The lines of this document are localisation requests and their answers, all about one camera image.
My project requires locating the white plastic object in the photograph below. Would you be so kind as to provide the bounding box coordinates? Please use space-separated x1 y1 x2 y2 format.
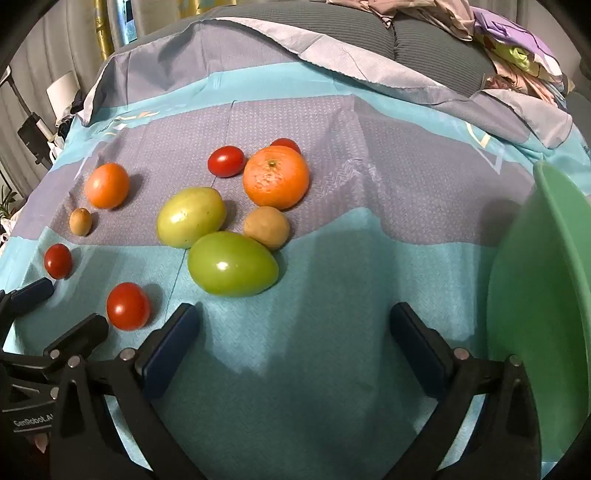
46 71 81 121

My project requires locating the pink crumpled cloth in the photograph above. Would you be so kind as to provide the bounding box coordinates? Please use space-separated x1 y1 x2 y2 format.
383 0 476 42

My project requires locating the yellowish green tomato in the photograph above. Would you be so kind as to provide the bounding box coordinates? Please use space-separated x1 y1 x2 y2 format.
156 187 227 249

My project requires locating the yellow patterned curtain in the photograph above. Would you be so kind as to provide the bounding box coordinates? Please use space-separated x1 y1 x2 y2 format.
90 0 121 61

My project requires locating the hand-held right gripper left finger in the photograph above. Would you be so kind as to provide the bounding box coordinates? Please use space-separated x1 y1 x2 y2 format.
48 302 206 480

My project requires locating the black device on stand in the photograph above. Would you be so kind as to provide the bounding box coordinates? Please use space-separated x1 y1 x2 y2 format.
17 113 54 167

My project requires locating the small brown kiwi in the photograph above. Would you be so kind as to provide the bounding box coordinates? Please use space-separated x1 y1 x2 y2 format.
69 208 93 237

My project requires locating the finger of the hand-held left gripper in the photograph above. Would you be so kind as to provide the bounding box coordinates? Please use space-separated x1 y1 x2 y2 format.
44 313 110 364
0 276 55 324

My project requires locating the large brown kiwi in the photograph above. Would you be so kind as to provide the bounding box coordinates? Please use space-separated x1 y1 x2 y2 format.
243 206 291 251

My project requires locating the bright green tomato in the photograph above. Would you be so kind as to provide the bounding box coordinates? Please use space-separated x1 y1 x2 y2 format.
187 231 280 298

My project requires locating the green houseplant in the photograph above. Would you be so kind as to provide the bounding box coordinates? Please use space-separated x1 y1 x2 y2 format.
0 185 19 222

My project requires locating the small orange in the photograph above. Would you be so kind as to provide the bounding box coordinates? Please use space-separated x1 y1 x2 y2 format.
84 162 130 209

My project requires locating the floral patterned cloth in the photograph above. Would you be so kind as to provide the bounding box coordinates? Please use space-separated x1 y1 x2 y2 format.
482 69 575 109

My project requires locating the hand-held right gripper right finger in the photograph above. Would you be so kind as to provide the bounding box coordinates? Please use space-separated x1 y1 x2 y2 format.
390 302 543 480

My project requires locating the purple printed cloth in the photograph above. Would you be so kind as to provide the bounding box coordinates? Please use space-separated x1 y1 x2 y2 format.
471 7 564 79

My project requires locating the blue and grey striped blanket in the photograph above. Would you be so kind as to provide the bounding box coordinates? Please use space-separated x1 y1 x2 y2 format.
0 21 591 480

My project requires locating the green plastic bowl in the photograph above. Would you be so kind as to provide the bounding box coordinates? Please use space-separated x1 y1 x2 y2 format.
487 161 591 472

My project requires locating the grey sofa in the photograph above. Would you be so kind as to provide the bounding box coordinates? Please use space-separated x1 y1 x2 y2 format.
115 0 591 121

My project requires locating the red cherry tomato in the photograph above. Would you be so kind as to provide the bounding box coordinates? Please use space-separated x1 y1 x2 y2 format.
269 137 302 155
44 244 73 280
106 282 152 332
207 145 246 178

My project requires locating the large orange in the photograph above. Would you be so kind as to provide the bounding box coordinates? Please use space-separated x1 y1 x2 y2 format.
242 145 310 209

